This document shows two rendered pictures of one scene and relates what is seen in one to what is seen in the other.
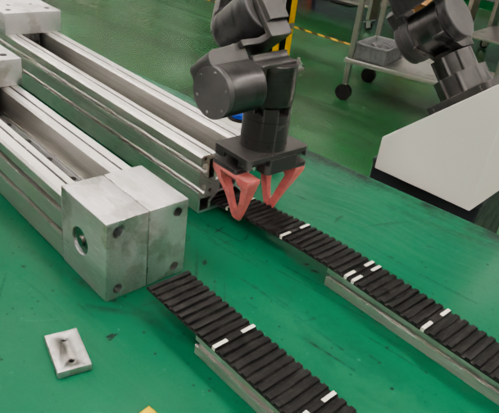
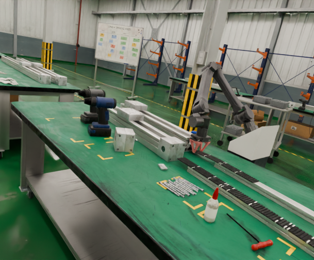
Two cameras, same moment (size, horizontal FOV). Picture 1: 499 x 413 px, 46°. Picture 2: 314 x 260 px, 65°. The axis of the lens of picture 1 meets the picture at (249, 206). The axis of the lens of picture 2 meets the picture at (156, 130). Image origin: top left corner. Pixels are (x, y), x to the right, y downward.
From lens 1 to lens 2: 0.65 m
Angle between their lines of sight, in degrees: 16
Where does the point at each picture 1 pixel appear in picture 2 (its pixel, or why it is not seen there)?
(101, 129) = not seen: hidden behind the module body
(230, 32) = (196, 111)
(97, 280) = (166, 157)
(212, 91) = (193, 121)
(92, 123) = not seen: hidden behind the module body
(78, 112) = not seen: hidden behind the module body
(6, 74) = (141, 117)
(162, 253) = (179, 153)
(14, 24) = (136, 108)
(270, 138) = (203, 133)
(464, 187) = (250, 153)
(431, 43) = (243, 119)
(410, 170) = (236, 150)
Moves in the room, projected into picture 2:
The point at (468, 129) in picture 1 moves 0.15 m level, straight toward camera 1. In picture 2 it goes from (250, 139) to (245, 144)
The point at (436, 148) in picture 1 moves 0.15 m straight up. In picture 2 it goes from (243, 144) to (250, 120)
